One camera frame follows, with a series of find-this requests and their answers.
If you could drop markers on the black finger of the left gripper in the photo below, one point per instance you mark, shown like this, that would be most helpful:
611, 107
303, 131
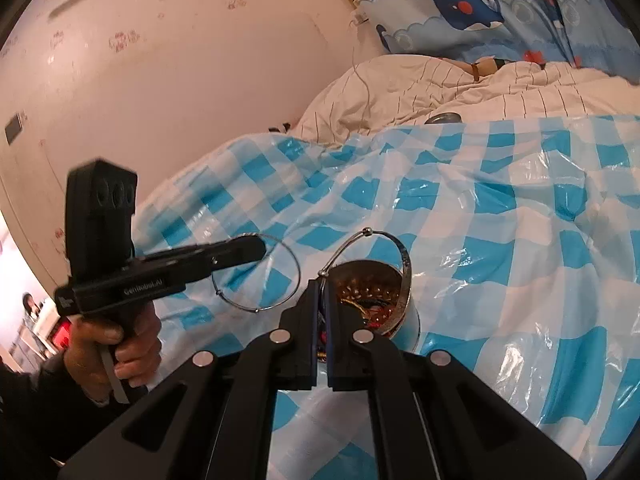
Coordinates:
243, 249

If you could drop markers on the blue white checkered plastic sheet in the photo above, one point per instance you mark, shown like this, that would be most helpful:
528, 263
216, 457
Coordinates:
523, 236

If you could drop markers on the small round metal lid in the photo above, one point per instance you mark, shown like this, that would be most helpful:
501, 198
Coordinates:
444, 118

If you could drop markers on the white grid-pattern quilt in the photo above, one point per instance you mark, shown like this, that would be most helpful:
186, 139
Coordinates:
408, 90

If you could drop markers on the thin silver wire bangle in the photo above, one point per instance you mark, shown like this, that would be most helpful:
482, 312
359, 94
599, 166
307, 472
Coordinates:
263, 285

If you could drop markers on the blue whale cartoon bedding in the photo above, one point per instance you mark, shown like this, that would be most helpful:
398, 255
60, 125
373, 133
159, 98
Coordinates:
583, 33

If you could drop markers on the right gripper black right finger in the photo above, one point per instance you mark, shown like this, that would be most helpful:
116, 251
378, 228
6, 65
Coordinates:
431, 417

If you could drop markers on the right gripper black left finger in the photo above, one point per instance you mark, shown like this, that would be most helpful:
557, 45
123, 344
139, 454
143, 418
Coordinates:
212, 417

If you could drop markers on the person's left hand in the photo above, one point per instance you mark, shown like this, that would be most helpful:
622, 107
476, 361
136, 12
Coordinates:
101, 349

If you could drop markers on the engraved silver bangle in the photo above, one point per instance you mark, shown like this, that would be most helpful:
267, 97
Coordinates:
405, 261

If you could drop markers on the round silver metal tin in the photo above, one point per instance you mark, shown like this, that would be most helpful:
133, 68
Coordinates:
373, 289

